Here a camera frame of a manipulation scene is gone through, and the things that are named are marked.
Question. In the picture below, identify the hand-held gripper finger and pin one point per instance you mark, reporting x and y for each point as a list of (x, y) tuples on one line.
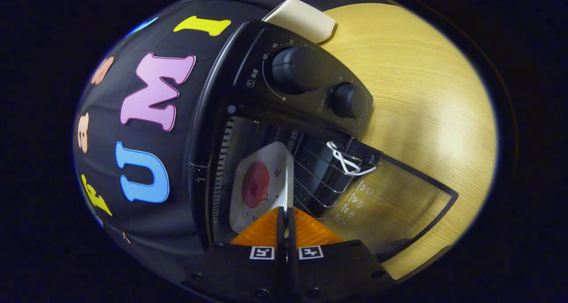
[(291, 238), (281, 238)]

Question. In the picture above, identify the pink round food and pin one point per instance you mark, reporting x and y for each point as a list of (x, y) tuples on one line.
[(255, 185)]

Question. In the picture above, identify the white square plate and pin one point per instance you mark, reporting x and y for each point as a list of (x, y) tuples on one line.
[(277, 161)]

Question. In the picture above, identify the black toaster oven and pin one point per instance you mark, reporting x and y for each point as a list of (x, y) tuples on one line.
[(248, 72)]

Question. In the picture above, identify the white toaster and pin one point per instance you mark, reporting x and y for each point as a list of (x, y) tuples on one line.
[(301, 19)]

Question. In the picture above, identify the black backdrop cloth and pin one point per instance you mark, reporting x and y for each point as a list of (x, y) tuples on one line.
[(182, 214)]

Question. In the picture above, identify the pink clothes peg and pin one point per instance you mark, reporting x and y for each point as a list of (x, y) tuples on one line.
[(126, 238)]

